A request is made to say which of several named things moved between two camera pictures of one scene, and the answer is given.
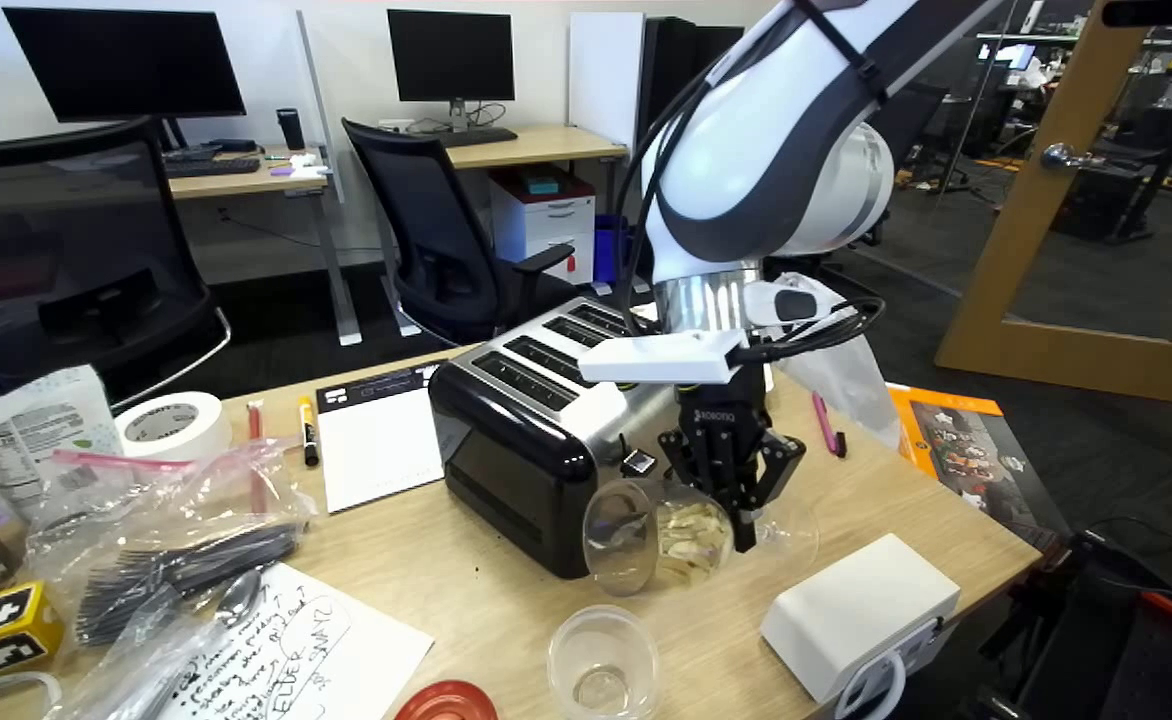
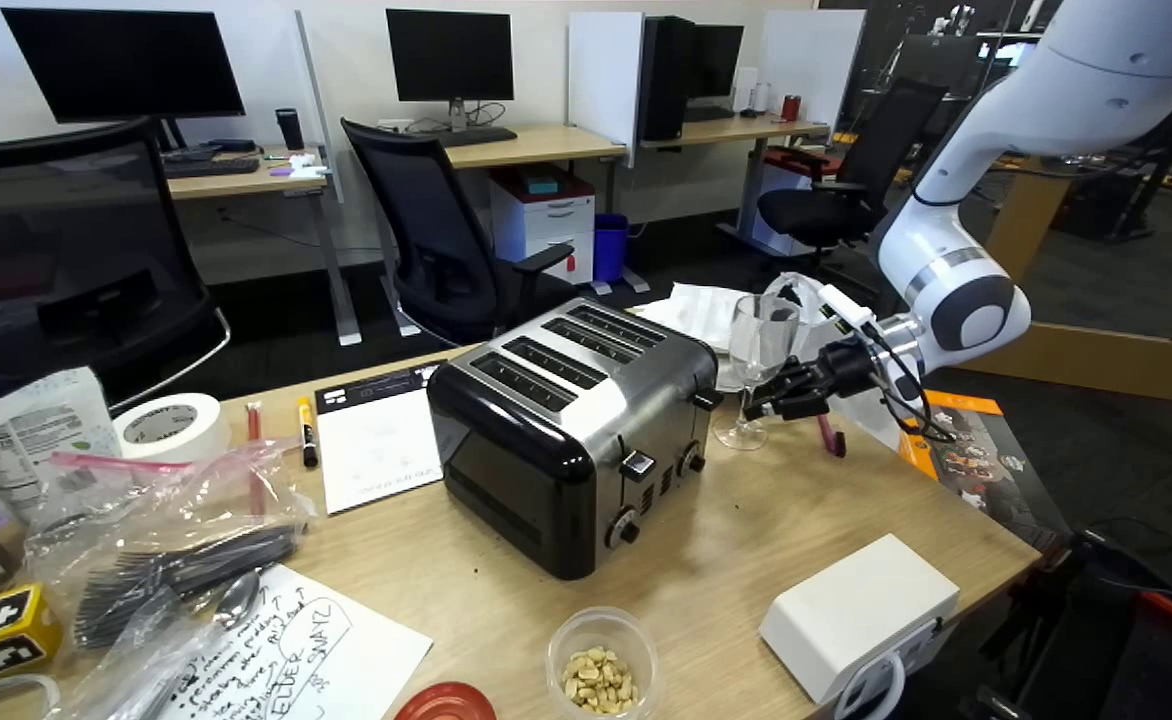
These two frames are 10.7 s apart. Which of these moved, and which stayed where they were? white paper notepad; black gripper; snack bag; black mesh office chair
Moved: black gripper
Stayed: white paper notepad; black mesh office chair; snack bag
